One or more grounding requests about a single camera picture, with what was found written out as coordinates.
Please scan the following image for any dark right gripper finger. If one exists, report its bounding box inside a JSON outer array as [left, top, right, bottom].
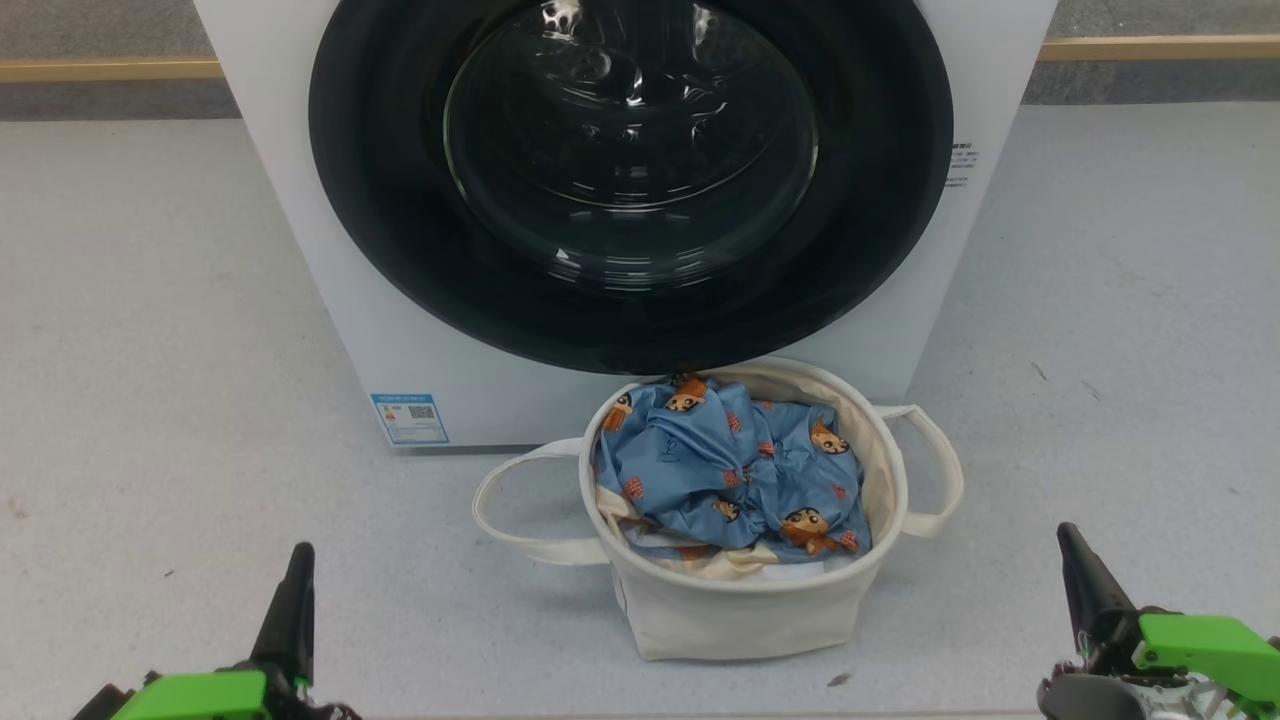
[[1057, 522, 1142, 667]]

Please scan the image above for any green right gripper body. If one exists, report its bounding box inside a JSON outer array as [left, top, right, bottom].
[[1037, 613, 1280, 720]]

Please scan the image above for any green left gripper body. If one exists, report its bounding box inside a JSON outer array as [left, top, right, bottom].
[[110, 668, 273, 720]]

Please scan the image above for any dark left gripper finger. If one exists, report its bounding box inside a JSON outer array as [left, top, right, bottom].
[[250, 543, 317, 691]]

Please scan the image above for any black round glass washer door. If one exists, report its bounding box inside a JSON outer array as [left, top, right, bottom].
[[308, 0, 954, 376]]

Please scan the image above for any white front-load washing machine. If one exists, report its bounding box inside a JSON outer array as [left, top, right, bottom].
[[193, 0, 1059, 451]]

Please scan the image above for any blue energy label sticker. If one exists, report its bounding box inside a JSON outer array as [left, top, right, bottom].
[[371, 393, 450, 446]]

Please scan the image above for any white cushion basket liner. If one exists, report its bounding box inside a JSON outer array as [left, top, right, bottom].
[[755, 560, 831, 587]]

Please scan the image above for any cream fabric laundry basket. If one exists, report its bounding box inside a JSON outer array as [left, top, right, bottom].
[[472, 357, 966, 663]]

